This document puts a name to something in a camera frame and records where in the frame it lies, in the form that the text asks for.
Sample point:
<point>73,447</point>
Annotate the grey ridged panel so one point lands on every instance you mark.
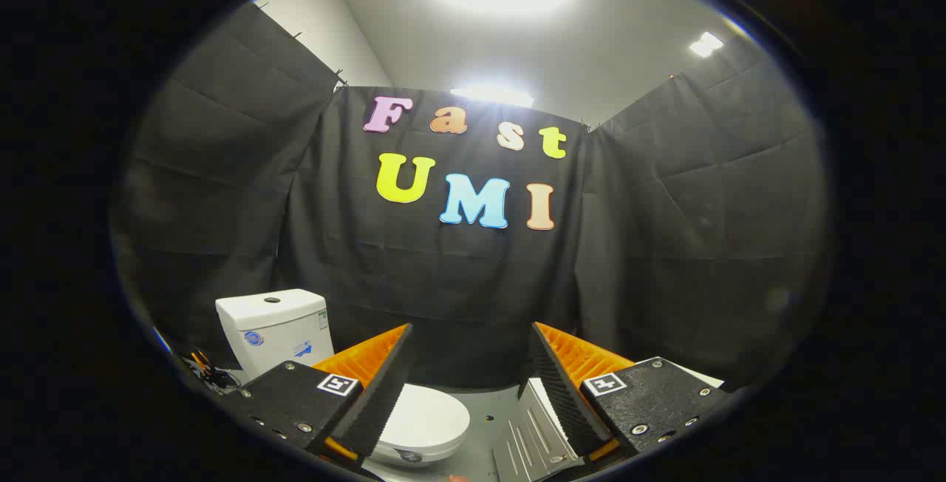
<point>528,441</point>

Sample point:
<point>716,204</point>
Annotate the white toilet lid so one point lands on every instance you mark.
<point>429,419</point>

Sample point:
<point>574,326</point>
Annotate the white flat object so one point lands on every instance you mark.
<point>706,376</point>

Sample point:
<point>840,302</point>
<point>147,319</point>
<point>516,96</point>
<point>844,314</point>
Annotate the white toilet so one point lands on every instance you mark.
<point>273,334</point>

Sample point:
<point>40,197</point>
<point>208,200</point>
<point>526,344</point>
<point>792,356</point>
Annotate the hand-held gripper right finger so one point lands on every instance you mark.
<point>558,393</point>

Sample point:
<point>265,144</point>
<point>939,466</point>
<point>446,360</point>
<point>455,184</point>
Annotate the small ceiling light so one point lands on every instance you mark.
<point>706,44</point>

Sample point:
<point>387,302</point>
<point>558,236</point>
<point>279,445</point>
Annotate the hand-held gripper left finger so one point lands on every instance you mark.
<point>380,393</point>

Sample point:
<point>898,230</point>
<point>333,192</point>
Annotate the black backdrop cloth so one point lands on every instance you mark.
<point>443,282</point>

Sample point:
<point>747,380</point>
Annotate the long ceiling light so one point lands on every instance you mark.
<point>494,95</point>

